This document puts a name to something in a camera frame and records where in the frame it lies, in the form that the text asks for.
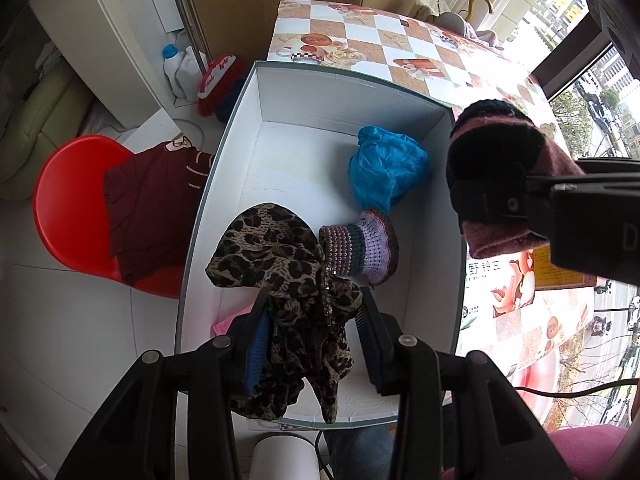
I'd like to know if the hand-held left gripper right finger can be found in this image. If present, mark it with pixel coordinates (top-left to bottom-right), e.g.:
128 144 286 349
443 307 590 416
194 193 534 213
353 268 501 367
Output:
357 287 571 480

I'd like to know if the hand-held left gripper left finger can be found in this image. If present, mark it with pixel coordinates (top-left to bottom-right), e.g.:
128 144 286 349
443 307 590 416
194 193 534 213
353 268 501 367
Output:
55 290 273 480

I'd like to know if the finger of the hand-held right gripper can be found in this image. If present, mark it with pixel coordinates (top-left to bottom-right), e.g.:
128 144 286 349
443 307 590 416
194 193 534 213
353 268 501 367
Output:
452 180 551 233

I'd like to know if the pink cloth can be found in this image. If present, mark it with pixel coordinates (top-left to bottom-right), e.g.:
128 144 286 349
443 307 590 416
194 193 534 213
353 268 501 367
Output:
211 312 246 338

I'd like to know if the pink and black sock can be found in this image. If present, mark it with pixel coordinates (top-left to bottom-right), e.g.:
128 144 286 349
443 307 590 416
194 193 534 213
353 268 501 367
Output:
446 100 588 261

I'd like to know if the leopard print scarf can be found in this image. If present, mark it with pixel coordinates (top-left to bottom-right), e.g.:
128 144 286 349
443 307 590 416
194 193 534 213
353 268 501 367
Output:
205 202 365 425

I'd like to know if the blue plastic cover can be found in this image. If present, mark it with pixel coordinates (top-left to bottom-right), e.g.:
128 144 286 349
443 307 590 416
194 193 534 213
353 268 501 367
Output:
348 126 432 215

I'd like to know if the white storage box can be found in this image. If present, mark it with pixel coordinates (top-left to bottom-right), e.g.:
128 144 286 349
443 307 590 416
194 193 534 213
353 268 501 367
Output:
174 60 468 433

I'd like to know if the red patterned carton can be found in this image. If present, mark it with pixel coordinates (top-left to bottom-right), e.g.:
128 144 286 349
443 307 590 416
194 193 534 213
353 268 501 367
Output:
465 245 598 323

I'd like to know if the person's jeans leg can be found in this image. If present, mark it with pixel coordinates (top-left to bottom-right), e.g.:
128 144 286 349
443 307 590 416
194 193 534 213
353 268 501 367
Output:
325 425 401 480

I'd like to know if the white cylinder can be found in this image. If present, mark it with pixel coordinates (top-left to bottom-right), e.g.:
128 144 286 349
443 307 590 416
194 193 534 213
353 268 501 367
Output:
250 432 321 480

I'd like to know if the lavender towel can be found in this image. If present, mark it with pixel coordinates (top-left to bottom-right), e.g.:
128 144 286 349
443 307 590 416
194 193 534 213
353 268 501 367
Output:
450 12 503 51

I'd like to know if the maroon garment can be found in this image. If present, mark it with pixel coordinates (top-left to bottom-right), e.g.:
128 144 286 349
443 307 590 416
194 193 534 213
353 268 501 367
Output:
102 135 216 286

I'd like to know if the checkered printed tablecloth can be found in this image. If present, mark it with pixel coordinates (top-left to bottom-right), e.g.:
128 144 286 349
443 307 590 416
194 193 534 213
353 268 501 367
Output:
267 0 606 401

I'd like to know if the white cloth bag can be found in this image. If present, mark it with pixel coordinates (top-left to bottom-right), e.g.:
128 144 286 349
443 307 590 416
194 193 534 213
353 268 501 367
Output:
415 0 471 28

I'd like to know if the person's pink top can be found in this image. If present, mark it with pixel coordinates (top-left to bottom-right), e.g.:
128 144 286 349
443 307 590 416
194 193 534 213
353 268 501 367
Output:
440 425 631 480

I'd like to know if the red plastic chair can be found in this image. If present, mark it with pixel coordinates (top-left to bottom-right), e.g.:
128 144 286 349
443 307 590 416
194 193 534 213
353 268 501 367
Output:
32 135 183 301

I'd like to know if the red broom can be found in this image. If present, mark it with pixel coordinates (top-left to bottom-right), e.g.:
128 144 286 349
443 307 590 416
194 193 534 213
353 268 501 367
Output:
136 0 246 118

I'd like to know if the white plastic jug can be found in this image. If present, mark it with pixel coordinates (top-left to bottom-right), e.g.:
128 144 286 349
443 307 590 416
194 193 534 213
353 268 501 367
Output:
177 46 208 103

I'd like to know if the white bottle blue cap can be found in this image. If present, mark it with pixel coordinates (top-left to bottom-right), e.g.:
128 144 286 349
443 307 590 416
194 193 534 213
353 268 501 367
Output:
161 44 183 98

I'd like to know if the pale green sofa cushion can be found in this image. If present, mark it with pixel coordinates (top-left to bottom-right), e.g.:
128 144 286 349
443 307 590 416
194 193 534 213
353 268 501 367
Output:
0 60 96 201

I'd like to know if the white cabinet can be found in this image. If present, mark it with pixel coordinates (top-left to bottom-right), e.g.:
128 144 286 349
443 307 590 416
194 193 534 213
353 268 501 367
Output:
27 0 181 126

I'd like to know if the black cable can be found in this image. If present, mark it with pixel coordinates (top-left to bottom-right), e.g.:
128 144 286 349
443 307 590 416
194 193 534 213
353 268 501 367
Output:
515 377 640 401

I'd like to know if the yellow umbrella handle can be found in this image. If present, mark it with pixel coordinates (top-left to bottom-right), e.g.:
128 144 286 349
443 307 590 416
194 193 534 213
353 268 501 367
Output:
467 0 495 28

